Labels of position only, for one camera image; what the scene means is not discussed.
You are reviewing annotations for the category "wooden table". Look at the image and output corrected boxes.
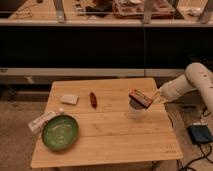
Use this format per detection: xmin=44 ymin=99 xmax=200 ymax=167
xmin=31 ymin=78 xmax=183 ymax=168

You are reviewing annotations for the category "red sausage-shaped toy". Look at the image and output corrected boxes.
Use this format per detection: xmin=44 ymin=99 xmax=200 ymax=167
xmin=90 ymin=92 xmax=97 ymax=108

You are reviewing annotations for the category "white tube with cap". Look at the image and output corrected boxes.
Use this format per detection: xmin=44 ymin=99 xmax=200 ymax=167
xmin=28 ymin=108 xmax=64 ymax=134

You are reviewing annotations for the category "dark brown eraser block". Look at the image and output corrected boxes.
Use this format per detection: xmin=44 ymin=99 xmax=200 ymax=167
xmin=129 ymin=89 xmax=153 ymax=108

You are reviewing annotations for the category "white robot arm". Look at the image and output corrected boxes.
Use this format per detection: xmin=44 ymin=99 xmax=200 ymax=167
xmin=152 ymin=62 xmax=213 ymax=114

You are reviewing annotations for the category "translucent white cup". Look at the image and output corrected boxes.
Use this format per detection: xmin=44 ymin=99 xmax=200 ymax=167
xmin=128 ymin=98 xmax=145 ymax=119

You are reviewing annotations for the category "white sponge block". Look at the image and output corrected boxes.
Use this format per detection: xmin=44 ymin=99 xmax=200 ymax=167
xmin=61 ymin=94 xmax=78 ymax=105

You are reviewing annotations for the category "cluttered tray on shelf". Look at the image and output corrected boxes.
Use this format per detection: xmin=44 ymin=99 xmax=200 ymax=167
xmin=112 ymin=0 xmax=175 ymax=18

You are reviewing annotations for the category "black floor cable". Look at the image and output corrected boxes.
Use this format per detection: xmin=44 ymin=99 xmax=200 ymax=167
xmin=176 ymin=106 xmax=213 ymax=171

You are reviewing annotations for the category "green ceramic bowl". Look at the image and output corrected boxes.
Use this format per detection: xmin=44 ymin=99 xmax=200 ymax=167
xmin=42 ymin=115 xmax=79 ymax=151

